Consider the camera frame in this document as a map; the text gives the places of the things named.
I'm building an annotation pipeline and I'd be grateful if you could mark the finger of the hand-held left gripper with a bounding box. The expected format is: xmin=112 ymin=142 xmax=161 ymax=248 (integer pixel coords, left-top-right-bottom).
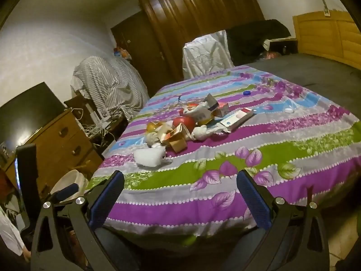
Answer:
xmin=51 ymin=183 xmax=80 ymax=204
xmin=15 ymin=143 xmax=37 ymax=232

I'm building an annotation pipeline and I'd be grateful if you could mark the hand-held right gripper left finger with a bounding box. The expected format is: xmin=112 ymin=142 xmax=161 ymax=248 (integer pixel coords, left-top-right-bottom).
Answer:
xmin=30 ymin=170 xmax=141 ymax=271

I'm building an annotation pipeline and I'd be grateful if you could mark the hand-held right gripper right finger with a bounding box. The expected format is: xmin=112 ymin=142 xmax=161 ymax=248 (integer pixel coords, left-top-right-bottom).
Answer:
xmin=226 ymin=170 xmax=330 ymax=271

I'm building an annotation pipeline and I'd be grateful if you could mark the white plastic basin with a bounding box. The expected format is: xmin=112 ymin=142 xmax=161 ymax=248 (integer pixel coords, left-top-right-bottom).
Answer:
xmin=50 ymin=169 xmax=88 ymax=204

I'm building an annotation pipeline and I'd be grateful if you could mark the golden brown cardboard box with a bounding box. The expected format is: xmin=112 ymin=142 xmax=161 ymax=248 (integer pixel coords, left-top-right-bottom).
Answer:
xmin=169 ymin=126 xmax=189 ymax=153

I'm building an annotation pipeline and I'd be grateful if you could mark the white printed plastic bag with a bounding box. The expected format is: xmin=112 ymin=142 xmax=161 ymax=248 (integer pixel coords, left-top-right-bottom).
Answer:
xmin=185 ymin=103 xmax=215 ymax=125

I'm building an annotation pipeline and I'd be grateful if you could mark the red garment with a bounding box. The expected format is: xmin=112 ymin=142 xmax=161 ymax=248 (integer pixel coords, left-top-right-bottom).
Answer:
xmin=0 ymin=172 xmax=13 ymax=201

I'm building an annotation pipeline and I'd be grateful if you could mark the brown wooden dresser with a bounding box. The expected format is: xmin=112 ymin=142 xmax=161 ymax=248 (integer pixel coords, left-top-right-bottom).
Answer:
xmin=6 ymin=109 xmax=103 ymax=195

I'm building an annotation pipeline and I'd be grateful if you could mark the striped floral bedsheet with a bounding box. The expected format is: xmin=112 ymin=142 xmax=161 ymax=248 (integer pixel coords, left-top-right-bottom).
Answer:
xmin=86 ymin=63 xmax=359 ymax=235

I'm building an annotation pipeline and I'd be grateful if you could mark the white cloth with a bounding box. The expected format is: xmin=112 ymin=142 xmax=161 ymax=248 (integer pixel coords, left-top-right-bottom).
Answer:
xmin=0 ymin=206 xmax=24 ymax=256

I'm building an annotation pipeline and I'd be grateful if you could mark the crumpled white plastic bag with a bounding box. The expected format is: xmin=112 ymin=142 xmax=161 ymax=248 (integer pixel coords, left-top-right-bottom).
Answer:
xmin=133 ymin=146 xmax=172 ymax=168

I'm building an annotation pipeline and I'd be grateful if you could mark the black television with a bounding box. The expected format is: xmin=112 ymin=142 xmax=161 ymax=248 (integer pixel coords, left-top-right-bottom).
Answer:
xmin=0 ymin=82 xmax=67 ymax=159

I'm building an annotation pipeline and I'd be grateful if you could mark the crumpled white paper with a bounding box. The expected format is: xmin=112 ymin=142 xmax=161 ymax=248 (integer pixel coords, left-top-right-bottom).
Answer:
xmin=145 ymin=132 xmax=161 ymax=147

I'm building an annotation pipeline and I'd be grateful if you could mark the white router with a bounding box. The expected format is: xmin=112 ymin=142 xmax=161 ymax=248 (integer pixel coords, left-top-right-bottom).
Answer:
xmin=85 ymin=102 xmax=113 ymax=127

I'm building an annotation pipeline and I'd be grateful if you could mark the crumpled white tissue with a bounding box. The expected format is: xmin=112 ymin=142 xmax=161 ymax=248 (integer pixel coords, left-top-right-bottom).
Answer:
xmin=192 ymin=126 xmax=226 ymax=141

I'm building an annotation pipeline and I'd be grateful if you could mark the long white red box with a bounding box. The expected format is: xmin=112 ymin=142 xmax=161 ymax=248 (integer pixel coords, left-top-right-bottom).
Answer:
xmin=219 ymin=109 xmax=254 ymax=133

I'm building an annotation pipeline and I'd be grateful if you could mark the orange white carton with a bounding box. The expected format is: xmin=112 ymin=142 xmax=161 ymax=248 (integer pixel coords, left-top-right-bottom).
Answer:
xmin=161 ymin=128 xmax=175 ymax=144

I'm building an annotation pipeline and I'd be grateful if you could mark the dark wooden side table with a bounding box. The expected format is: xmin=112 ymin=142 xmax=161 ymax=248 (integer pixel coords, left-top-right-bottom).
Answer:
xmin=64 ymin=94 xmax=127 ymax=147

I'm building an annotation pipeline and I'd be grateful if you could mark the clear plastic wrapper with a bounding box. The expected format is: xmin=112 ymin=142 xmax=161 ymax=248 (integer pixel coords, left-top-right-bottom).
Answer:
xmin=278 ymin=97 xmax=301 ymax=115

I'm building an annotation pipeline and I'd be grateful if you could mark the red round container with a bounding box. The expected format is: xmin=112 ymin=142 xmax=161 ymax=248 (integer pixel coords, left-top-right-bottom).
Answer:
xmin=173 ymin=116 xmax=196 ymax=132

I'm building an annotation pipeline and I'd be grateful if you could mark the torn grey paper carton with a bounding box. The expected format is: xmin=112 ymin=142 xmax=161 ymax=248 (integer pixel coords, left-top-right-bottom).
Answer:
xmin=201 ymin=94 xmax=220 ymax=113

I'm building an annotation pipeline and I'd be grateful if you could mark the grey striped cloth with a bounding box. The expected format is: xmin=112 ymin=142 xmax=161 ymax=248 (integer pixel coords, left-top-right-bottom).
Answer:
xmin=70 ymin=56 xmax=150 ymax=120

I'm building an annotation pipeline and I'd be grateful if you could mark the grey blanket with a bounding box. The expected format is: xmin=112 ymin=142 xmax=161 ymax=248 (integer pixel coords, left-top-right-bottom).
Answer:
xmin=248 ymin=52 xmax=361 ymax=102

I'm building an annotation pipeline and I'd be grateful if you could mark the colourful bag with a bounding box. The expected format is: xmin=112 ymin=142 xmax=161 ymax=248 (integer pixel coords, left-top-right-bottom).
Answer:
xmin=113 ymin=47 xmax=132 ymax=60

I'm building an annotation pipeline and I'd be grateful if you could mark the crinkled silver plastic bag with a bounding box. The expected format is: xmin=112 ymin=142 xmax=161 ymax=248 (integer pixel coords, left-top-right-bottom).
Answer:
xmin=183 ymin=30 xmax=234 ymax=79

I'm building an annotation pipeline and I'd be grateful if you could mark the dark brown door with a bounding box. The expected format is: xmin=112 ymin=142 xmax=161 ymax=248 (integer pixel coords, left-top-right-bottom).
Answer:
xmin=111 ymin=11 xmax=170 ymax=96

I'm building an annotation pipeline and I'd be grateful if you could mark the pile of black clothes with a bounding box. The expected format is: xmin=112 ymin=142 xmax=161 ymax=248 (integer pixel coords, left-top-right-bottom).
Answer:
xmin=227 ymin=19 xmax=292 ymax=65

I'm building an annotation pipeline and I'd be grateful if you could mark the yellow wooden headboard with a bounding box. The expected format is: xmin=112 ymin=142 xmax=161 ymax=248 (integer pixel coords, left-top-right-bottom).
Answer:
xmin=292 ymin=11 xmax=361 ymax=70

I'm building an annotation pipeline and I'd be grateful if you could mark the dark wooden wardrobe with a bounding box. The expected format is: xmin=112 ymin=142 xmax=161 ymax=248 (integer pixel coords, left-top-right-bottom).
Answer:
xmin=138 ymin=0 xmax=266 ymax=75

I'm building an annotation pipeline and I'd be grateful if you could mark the tangle of white cables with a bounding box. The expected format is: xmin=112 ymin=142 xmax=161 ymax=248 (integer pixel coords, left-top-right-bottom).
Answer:
xmin=72 ymin=107 xmax=119 ymax=147

